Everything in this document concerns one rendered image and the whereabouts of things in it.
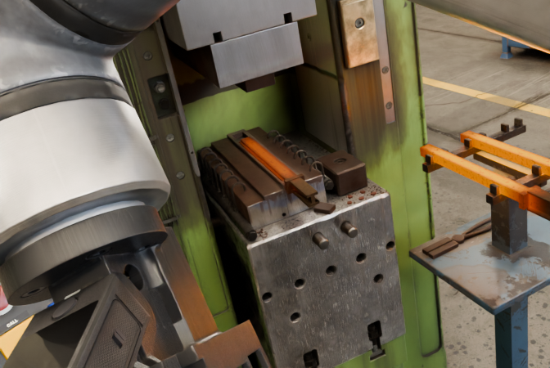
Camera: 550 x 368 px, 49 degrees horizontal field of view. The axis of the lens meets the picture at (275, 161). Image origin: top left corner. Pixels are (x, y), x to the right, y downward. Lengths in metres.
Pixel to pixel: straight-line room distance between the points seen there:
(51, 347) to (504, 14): 0.29
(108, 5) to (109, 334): 0.13
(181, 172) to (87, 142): 1.24
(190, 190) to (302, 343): 0.48
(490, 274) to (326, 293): 0.39
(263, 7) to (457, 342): 1.55
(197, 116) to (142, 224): 1.56
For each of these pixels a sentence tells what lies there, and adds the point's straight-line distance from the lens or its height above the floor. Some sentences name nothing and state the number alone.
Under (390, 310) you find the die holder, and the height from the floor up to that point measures 0.57.
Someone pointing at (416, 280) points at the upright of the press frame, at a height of 0.44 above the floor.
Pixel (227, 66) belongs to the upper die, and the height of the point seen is 1.31.
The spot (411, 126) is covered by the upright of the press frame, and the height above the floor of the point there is 0.96.
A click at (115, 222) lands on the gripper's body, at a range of 0.25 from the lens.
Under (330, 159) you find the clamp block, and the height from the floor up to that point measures 0.98.
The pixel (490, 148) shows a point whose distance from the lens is 1.53.
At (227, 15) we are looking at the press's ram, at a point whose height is 1.41.
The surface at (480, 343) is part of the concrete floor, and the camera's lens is 2.43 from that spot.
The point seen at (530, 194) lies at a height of 1.00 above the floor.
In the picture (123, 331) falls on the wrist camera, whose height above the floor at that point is 1.51.
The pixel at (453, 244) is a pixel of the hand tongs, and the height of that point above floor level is 0.73.
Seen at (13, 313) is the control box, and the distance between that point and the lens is 1.17.
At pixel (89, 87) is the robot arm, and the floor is 1.58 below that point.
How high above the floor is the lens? 1.65
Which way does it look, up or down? 25 degrees down
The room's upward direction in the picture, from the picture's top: 11 degrees counter-clockwise
